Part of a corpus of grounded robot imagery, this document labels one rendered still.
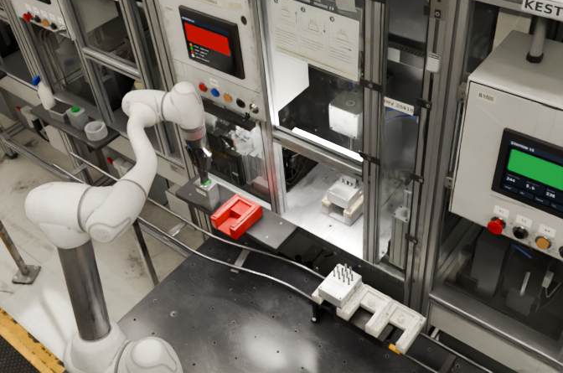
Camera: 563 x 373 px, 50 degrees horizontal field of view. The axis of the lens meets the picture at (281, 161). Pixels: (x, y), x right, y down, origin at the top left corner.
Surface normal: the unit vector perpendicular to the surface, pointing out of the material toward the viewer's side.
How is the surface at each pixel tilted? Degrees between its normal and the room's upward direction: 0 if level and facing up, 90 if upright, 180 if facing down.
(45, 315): 0
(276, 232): 0
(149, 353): 6
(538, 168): 90
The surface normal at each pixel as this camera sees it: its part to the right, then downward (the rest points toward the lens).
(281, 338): -0.08, -0.74
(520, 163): -0.62, 0.56
